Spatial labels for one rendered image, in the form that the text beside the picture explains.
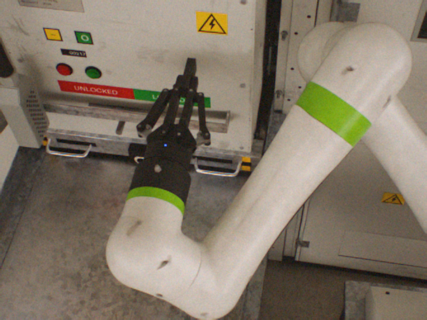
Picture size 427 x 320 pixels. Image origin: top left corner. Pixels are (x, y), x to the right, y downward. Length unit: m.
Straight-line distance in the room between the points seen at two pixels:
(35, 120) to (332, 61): 0.64
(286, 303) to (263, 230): 1.29
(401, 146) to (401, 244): 0.91
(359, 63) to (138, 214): 0.39
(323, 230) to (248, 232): 1.07
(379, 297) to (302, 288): 0.93
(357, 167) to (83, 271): 0.76
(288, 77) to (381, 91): 0.54
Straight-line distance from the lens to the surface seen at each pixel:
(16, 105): 1.28
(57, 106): 1.36
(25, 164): 1.56
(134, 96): 1.33
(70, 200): 1.48
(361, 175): 1.74
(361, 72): 0.95
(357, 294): 1.47
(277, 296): 2.25
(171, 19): 1.14
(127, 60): 1.25
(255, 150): 1.42
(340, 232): 2.02
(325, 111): 0.95
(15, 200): 1.52
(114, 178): 1.50
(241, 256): 0.97
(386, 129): 1.18
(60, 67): 1.31
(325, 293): 2.27
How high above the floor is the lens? 2.09
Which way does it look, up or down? 56 degrees down
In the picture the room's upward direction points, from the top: 3 degrees counter-clockwise
